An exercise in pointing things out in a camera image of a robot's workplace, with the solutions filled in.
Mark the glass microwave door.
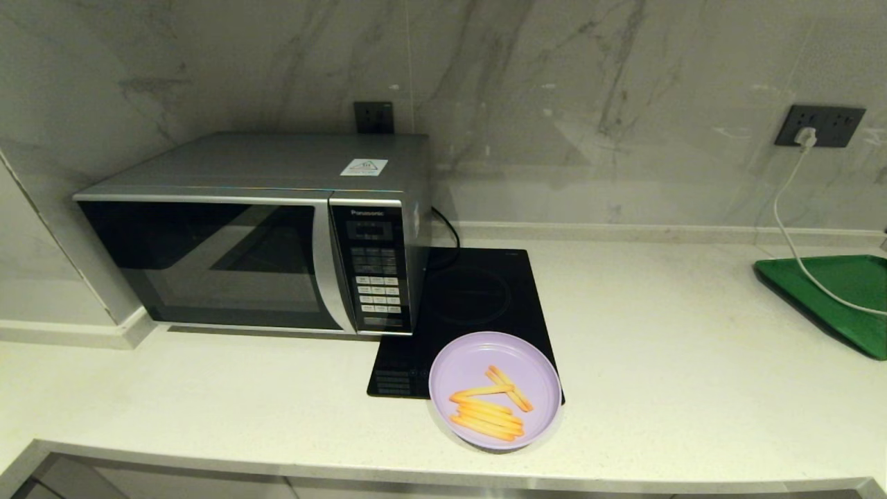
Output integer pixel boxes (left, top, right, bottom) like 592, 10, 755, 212
75, 198, 358, 335

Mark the black induction cooktop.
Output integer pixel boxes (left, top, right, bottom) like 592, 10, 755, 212
367, 247, 565, 405

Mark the white power cable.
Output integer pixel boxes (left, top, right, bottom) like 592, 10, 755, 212
773, 146, 887, 317

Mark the purple plastic plate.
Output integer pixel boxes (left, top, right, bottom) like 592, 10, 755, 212
428, 331, 562, 451

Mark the green plastic tray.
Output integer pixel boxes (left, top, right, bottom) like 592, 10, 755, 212
754, 254, 887, 360

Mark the black power cord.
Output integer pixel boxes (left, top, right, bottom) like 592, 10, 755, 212
431, 207, 461, 271

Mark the black wide wall socket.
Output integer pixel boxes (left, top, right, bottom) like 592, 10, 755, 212
775, 104, 867, 148

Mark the silver Panasonic microwave body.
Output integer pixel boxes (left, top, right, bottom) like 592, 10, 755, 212
73, 132, 434, 337

